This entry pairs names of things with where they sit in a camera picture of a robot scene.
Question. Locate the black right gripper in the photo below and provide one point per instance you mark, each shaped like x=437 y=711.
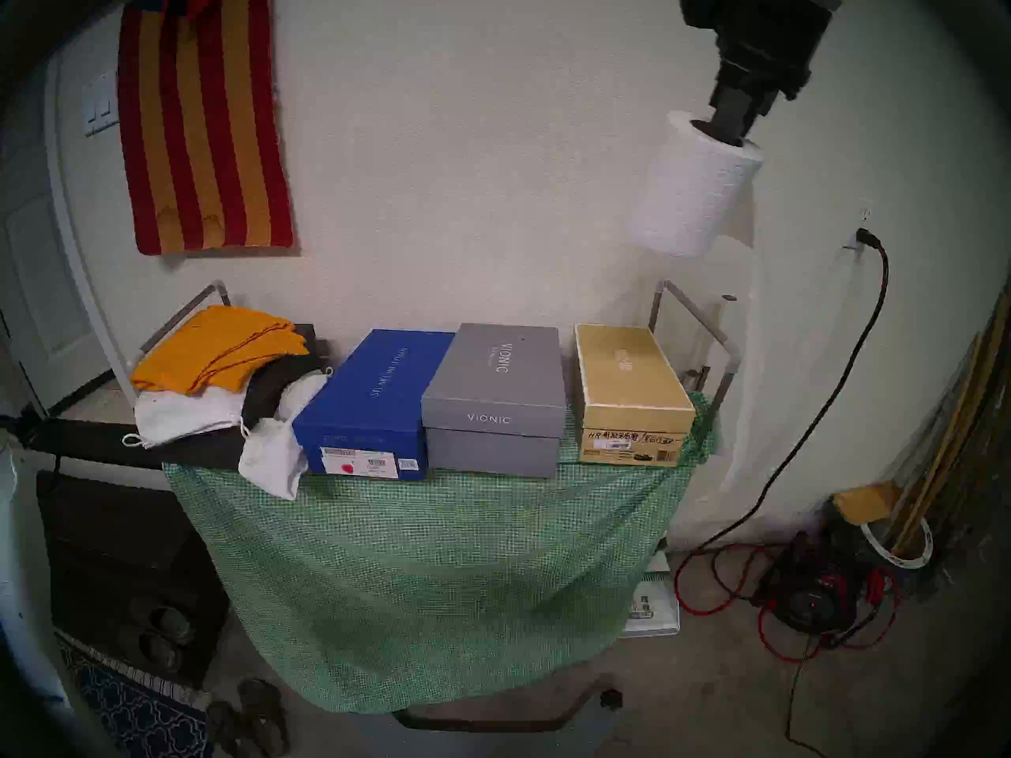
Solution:
x=762 y=30

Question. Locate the white toilet paper roll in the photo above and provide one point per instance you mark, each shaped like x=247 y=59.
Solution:
x=695 y=188

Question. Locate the green gingham cloth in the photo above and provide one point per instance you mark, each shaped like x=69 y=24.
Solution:
x=426 y=575

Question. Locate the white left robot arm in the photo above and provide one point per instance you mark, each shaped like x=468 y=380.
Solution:
x=24 y=575

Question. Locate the grey metal shoe rack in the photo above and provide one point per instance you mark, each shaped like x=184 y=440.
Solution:
x=695 y=314

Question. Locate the white crumpled cloth bag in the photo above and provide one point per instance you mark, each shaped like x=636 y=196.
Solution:
x=272 y=456

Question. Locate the white PVC pipe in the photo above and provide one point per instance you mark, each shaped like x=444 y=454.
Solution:
x=727 y=310

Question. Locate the tan flat box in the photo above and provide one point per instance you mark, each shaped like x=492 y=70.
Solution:
x=628 y=385

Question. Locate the grey flat box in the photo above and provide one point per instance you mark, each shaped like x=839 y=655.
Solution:
x=494 y=393

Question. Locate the leaning wooden sticks bundle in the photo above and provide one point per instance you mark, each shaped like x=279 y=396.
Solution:
x=948 y=440

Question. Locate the tan dustpan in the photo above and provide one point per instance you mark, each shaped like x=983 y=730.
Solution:
x=865 y=502

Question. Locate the blue bucket white rim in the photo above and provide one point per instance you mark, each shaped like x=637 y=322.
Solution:
x=908 y=555

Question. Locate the blue flat box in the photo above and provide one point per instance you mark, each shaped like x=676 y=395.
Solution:
x=371 y=401

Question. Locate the white labelled flat box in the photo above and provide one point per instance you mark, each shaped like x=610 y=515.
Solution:
x=654 y=606

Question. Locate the red orange striped rug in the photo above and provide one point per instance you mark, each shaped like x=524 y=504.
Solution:
x=205 y=125

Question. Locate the dark brown storage box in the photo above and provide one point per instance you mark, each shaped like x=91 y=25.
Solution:
x=268 y=385

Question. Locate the orange folded towel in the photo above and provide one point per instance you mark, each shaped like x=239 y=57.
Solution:
x=213 y=350

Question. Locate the black knob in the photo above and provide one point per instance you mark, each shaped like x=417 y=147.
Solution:
x=611 y=698

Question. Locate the white panel door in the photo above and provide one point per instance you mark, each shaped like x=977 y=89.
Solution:
x=39 y=290

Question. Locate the black doorstep mat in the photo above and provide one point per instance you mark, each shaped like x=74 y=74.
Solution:
x=87 y=444

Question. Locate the grey slipper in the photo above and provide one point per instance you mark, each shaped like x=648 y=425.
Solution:
x=170 y=621
x=154 y=651

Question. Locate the dark brown wooden step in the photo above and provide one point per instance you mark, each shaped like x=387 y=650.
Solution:
x=103 y=543

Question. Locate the blue patterned rug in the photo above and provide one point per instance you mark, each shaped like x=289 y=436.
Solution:
x=134 y=709

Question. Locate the white wall outlet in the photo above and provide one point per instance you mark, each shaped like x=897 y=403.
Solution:
x=857 y=239

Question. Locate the white light switch plate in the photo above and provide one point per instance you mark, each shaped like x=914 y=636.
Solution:
x=101 y=105

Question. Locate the grey robot base frame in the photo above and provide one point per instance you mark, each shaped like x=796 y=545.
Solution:
x=490 y=741

